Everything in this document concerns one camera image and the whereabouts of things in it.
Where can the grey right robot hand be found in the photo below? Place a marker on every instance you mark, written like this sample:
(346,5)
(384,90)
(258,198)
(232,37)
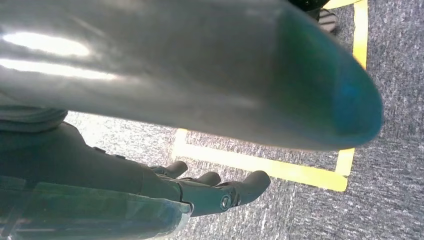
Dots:
(82,159)

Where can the yellow floor tape square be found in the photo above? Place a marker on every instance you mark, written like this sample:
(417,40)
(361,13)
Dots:
(265,165)

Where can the black robot foot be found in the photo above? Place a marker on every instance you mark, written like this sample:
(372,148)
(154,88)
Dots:
(328,21)

